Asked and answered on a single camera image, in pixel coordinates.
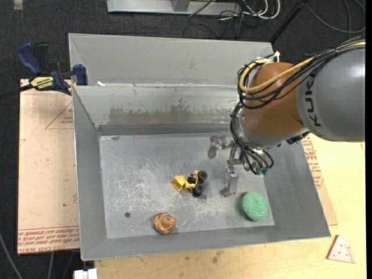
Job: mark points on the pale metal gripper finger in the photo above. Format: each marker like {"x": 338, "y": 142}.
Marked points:
{"x": 232, "y": 183}
{"x": 212, "y": 148}

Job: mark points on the green round sponge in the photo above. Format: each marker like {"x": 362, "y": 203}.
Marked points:
{"x": 255, "y": 206}

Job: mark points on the yellow toy loader truck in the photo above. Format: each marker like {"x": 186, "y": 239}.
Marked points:
{"x": 189, "y": 182}

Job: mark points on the grey metal bin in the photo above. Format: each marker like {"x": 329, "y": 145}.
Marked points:
{"x": 145, "y": 167}

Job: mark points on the orange-brown round toy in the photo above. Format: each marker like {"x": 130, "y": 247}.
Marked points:
{"x": 164, "y": 223}

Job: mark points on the pink triangular sanding pad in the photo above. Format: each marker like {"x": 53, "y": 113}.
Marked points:
{"x": 340, "y": 250}

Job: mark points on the small white piece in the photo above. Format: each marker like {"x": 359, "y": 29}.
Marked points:
{"x": 100, "y": 83}

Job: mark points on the brown cardboard board red print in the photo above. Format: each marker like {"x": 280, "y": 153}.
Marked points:
{"x": 46, "y": 161}

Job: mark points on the black cylinder on white bracket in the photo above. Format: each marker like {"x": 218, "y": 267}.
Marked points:
{"x": 295, "y": 139}

